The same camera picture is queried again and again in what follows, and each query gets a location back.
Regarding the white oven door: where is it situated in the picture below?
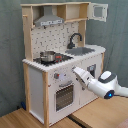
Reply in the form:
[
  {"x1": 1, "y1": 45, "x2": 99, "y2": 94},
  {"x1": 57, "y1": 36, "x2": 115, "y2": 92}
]
[{"x1": 49, "y1": 79, "x2": 79, "y2": 125}]

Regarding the wooden toy kitchen unit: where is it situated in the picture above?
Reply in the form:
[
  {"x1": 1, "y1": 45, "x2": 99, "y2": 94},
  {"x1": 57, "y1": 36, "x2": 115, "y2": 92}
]
[{"x1": 22, "y1": 2, "x2": 105, "y2": 128}]

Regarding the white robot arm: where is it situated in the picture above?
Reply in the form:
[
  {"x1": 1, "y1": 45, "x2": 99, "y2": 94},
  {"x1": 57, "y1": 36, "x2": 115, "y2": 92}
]
[{"x1": 73, "y1": 67, "x2": 128, "y2": 99}]

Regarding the grey toy sink basin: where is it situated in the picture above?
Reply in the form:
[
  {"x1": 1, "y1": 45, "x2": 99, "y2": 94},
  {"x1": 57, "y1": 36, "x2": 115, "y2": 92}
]
[{"x1": 66, "y1": 47, "x2": 94, "y2": 56}]

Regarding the black toy faucet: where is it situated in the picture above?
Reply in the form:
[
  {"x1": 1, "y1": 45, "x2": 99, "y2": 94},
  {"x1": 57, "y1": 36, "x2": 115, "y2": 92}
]
[{"x1": 67, "y1": 33, "x2": 82, "y2": 49}]

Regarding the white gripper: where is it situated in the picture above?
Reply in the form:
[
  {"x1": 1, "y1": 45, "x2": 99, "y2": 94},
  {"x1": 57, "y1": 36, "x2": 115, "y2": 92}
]
[{"x1": 73, "y1": 67, "x2": 95, "y2": 88}]

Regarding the grey range hood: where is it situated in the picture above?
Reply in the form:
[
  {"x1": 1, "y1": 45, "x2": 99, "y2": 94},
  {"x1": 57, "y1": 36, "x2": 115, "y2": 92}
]
[{"x1": 34, "y1": 5, "x2": 64, "y2": 27}]

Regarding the white dishwasher door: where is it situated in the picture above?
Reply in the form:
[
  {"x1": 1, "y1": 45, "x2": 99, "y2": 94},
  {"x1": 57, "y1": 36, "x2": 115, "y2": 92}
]
[{"x1": 80, "y1": 55, "x2": 102, "y2": 105}]

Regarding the small steel pot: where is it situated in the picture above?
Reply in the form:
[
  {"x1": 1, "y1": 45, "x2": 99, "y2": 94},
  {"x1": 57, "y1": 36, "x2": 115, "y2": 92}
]
[{"x1": 40, "y1": 51, "x2": 55, "y2": 62}]

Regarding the black toy stovetop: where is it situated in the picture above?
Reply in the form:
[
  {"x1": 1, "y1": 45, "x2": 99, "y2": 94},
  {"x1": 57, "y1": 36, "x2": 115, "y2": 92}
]
[{"x1": 34, "y1": 53, "x2": 71, "y2": 66}]

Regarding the left red stove knob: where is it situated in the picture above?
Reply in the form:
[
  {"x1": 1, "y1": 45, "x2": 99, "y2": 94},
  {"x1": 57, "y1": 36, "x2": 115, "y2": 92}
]
[{"x1": 54, "y1": 73, "x2": 60, "y2": 79}]

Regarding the white microwave cabinet door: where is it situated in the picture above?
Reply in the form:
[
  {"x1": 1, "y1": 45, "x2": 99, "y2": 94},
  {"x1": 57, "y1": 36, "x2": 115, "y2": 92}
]
[{"x1": 88, "y1": 3, "x2": 108, "y2": 22}]

